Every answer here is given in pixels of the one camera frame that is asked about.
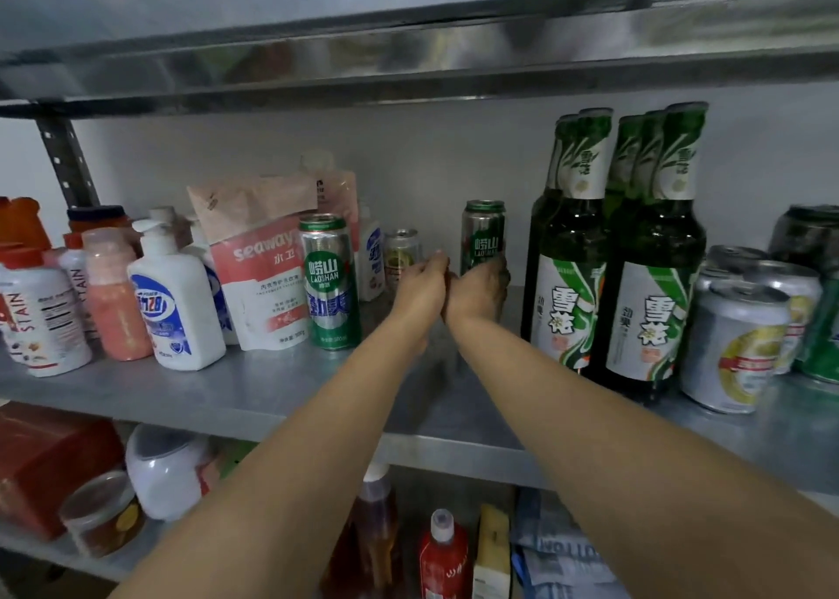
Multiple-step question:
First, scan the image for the person's right hand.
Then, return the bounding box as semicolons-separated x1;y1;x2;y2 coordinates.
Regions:
442;255;513;334

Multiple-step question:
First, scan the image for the person's left hand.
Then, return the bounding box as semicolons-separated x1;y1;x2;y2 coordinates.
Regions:
388;250;454;338

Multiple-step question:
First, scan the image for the green beer can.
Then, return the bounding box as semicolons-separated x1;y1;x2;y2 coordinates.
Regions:
460;200;507;277
299;213;362;352
797;276;839;385

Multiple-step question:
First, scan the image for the person's left forearm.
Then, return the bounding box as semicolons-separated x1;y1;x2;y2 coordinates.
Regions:
108;313;443;599

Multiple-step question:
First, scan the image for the person's right forearm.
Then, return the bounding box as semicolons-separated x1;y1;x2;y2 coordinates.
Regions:
446;313;839;599

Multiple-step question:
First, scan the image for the small gold silver can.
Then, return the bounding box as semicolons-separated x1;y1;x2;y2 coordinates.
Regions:
383;228;423;291

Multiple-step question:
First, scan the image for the slim white bottle blue label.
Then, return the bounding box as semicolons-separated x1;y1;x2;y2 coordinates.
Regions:
356;204;386;303

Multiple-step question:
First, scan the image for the green glass beer bottle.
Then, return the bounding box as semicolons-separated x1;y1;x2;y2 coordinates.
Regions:
528;107;615;375
598;101;709;401
521;114;580;342
603;115;646;226
632;109;667;207

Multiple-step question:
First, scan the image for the pink white refill pouch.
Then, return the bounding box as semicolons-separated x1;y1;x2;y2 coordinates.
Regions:
186;174;320;352

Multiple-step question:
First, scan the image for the silver yellow beer can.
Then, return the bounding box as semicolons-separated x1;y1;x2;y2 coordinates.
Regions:
746;260;824;376
693;244;769;293
679;280;792;416

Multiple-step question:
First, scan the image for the white pump bottle blue label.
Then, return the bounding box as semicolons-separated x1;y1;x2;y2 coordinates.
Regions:
127;218;228;372

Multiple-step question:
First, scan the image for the metal shelf rack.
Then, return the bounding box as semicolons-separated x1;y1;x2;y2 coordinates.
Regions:
0;0;839;599

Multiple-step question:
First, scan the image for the yellow box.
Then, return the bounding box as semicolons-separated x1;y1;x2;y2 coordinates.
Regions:
471;503;513;599

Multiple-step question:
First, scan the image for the blue white packet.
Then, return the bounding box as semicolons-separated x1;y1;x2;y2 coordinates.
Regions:
510;487;631;599

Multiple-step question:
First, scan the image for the green packet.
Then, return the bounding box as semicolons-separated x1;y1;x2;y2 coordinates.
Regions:
213;440;258;483

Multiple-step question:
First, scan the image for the amber liquid bottle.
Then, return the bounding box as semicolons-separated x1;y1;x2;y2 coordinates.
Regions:
320;462;402;599

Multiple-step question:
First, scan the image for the red bottle white cap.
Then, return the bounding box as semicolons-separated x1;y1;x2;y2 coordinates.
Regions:
418;508;472;599

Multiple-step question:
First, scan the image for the dark beer can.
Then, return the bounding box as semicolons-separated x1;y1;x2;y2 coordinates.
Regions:
767;203;839;279

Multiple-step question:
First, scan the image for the pink translucent bottle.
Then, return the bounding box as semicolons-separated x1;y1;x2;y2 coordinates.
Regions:
82;227;155;362

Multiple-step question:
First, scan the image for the white round jar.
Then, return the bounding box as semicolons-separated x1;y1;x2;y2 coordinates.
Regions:
125;423;216;522

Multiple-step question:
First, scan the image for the white stain remover bottle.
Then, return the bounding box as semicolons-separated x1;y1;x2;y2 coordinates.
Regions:
58;232;98;338
0;247;94;378

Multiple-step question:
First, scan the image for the clear plastic jar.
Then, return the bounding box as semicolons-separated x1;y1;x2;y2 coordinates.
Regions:
58;470;147;559

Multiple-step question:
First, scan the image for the red cardboard box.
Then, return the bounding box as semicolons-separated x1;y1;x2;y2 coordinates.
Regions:
0;401;126;542

